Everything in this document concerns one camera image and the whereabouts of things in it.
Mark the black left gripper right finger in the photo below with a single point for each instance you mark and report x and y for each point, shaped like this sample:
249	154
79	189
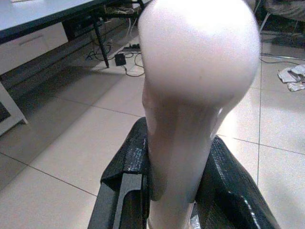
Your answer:
228	186

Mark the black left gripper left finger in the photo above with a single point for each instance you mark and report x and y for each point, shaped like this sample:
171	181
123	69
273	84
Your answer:
124	171

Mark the black power adapter box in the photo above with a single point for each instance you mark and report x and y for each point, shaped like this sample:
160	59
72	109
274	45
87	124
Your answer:
119	59

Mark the black power strip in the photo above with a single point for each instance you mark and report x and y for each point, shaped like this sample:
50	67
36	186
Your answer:
131	47

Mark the crumpled paper scrap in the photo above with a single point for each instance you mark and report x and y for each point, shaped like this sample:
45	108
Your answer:
292	77

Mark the black desk leg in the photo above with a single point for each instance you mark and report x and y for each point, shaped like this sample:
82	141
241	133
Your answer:
101	43

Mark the white drawer cabinet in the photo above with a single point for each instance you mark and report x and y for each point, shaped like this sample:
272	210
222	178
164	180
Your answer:
31	45

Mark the white desk with dark edge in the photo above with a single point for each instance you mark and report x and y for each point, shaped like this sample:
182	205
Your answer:
35	16

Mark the metal chair frame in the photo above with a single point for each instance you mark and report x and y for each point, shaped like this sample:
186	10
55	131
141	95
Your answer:
278	31

